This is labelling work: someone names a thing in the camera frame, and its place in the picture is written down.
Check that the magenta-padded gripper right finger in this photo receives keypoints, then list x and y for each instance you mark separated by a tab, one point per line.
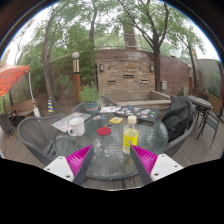
146	160

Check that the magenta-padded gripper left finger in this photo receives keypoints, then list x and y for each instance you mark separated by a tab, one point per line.
79	160

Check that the yellow-labelled clear drink bottle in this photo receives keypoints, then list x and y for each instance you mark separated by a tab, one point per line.
130	138

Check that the white ceramic mug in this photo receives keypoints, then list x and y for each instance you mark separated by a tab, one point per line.
77	127

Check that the grey wicker chair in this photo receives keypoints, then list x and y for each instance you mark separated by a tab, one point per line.
178	145
33	133
106	101

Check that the flat round red coaster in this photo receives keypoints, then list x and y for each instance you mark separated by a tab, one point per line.
103	131

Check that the silver laptop with stickers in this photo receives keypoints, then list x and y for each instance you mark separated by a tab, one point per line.
66	121

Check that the black laptop with stickers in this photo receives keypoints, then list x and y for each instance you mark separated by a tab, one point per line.
140	114

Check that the small colourful card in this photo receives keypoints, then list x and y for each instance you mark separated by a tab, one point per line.
99	117

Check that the yellow card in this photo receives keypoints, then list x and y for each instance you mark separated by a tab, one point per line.
116	120

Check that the black jacket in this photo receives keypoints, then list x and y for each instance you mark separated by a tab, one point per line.
178	116

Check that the stone fountain basin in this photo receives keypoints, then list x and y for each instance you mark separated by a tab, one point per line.
146	101

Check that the white sticker sheet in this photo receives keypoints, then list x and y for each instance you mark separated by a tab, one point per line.
110	109

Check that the blue yellow striped bollard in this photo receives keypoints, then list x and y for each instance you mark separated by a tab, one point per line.
50	105

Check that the green plant in blue pot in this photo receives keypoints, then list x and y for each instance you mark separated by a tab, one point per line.
90	95

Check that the wooden bench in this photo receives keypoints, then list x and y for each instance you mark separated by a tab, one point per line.
21	108

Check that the dark side table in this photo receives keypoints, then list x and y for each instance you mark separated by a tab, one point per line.
200	101

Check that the group of dark chairs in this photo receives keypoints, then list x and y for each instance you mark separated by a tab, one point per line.
6	123

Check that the forked trunk tree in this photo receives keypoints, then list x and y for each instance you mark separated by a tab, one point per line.
156	60

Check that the orange patio umbrella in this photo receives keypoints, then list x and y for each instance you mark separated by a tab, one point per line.
11	76

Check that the wooden globe lamp post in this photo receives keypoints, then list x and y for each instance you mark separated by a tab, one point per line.
77	83

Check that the grey wall box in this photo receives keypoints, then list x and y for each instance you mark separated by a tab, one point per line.
164	85

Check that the black wall lamp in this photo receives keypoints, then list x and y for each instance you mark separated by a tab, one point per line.
151	68
101	67

